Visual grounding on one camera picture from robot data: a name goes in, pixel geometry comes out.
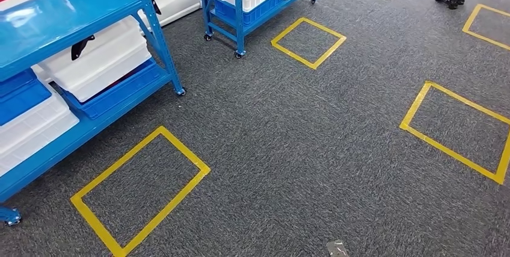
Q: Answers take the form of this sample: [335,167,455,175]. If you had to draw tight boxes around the yellow floor tape square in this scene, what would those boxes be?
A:
[462,3,510,51]
[399,80,510,186]
[270,16,348,71]

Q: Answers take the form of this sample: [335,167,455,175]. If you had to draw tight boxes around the blue rack with caster wheels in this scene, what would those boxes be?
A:
[195,0,343,60]

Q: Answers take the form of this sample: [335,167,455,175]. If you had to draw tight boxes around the blue plastic storage bin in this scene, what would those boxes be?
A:
[51,58,173,120]
[214,0,285,28]
[0,68,54,127]

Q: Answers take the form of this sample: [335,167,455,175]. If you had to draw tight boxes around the grey tape patch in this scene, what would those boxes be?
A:
[325,240,351,257]

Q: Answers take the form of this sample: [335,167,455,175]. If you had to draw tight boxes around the black hook-shaped piece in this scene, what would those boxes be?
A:
[70,34,96,62]

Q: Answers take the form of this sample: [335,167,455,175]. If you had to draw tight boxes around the blue rack with fixed feet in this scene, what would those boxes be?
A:
[0,0,187,227]

